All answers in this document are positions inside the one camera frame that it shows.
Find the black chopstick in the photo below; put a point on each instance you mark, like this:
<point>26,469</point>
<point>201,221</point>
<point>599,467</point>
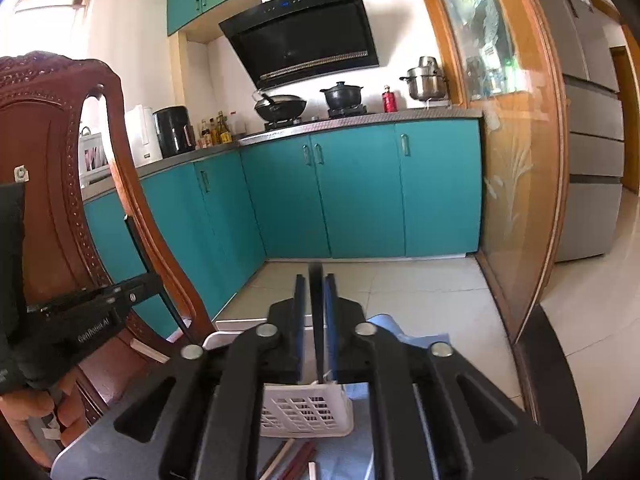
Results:
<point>316,310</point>
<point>141,246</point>

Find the stainless steel pot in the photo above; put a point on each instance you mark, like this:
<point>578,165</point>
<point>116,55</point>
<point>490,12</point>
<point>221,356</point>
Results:
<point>425,82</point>

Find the beige chopstick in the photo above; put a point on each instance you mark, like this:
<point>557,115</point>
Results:
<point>279,458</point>

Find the gas stove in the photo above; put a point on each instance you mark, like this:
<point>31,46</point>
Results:
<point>315,116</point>

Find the black air fryer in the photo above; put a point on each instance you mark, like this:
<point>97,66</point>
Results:
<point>172,132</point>

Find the white plastic jug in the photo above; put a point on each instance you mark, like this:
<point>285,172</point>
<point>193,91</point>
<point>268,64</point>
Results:
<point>239,126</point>

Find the dark sauce bottle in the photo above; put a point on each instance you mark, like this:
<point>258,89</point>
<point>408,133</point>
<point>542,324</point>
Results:
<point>204,136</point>

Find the black range hood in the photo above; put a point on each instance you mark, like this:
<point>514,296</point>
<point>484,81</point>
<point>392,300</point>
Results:
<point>300,35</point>

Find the black wok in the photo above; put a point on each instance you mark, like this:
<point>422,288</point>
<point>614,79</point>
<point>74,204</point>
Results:
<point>280,106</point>

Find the white plastic tray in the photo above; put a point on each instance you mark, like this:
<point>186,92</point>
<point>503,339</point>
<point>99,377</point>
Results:
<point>225,337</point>

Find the white chopstick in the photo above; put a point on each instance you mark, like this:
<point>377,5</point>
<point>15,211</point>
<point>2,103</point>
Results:
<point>313,471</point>
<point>150,351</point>

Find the blue striped cloth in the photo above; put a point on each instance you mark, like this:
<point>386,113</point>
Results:
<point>387,325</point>

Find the wooden framed glass door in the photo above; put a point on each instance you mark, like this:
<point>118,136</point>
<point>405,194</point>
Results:
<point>505,170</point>

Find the black cooking pot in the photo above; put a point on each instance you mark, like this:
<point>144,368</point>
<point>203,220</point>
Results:
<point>342,96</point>

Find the yellow oil bottle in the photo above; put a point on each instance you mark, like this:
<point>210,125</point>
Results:
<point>223,130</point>

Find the white electric kettle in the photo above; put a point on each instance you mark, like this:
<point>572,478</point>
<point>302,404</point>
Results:
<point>142,135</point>

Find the red bottle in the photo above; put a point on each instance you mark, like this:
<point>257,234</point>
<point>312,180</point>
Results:
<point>389,100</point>

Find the teal lower cabinets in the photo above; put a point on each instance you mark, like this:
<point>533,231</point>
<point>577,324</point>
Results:
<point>360,195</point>

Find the person's left hand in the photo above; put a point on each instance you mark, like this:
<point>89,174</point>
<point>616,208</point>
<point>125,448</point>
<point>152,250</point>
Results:
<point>25,417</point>

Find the brown chopstick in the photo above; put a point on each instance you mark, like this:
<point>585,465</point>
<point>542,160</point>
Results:
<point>300,460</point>

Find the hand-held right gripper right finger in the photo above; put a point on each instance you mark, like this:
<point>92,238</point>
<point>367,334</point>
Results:
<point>330,320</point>

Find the silver refrigerator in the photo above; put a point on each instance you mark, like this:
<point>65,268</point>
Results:
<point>590,125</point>

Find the grey kitchen countertop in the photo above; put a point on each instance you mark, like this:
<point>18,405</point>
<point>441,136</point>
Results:
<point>350,120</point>

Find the carved wooden chair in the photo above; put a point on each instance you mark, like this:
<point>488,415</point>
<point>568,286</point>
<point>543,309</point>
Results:
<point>50,160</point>

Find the white countertop rack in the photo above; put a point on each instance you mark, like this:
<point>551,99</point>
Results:
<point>93,156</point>

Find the white plastic utensil basket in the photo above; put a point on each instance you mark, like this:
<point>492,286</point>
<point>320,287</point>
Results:
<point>300,410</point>

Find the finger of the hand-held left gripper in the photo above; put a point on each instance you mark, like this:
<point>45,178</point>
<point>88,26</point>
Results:
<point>142,291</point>

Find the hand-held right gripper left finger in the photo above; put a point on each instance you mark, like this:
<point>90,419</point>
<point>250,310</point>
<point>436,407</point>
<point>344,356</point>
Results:
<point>299,320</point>

